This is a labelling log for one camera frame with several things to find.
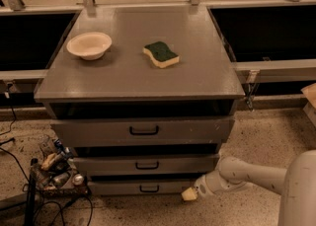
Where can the grey drawer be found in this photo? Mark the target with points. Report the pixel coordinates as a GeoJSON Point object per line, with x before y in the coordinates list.
{"type": "Point", "coordinates": [140, 187]}
{"type": "Point", "coordinates": [146, 165]}
{"type": "Point", "coordinates": [142, 131]}

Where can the tray of cluttered items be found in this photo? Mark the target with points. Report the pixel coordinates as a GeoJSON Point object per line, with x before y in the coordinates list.
{"type": "Point", "coordinates": [53, 176]}

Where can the silver can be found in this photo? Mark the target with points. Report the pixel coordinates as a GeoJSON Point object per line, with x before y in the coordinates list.
{"type": "Point", "coordinates": [78, 180]}

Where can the grey middle drawer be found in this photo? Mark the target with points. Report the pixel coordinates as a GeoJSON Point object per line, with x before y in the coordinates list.
{"type": "Point", "coordinates": [146, 165]}

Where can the green yellow sponge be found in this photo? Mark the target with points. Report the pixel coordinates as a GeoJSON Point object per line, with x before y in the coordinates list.
{"type": "Point", "coordinates": [160, 54]}

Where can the metal railing frame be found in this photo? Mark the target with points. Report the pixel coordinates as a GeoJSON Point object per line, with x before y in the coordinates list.
{"type": "Point", "coordinates": [219, 69]}

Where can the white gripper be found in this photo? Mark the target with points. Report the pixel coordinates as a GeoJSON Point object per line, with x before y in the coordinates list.
{"type": "Point", "coordinates": [201, 186]}

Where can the grey drawer cabinet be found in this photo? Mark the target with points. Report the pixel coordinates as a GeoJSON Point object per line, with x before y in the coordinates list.
{"type": "Point", "coordinates": [126, 84]}

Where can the grey top drawer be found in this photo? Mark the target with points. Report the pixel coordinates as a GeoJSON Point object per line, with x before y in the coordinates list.
{"type": "Point", "coordinates": [142, 131]}

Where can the white bowl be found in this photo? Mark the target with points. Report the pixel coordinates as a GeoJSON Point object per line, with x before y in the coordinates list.
{"type": "Point", "coordinates": [89, 46]}

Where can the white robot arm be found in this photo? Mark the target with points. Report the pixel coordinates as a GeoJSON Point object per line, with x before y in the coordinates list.
{"type": "Point", "coordinates": [296, 185]}

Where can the wooden box at right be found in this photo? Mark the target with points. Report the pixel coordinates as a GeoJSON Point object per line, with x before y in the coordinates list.
{"type": "Point", "coordinates": [309, 93]}

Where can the grey bottom drawer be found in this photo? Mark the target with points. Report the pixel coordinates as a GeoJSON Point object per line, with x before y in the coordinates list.
{"type": "Point", "coordinates": [140, 187]}

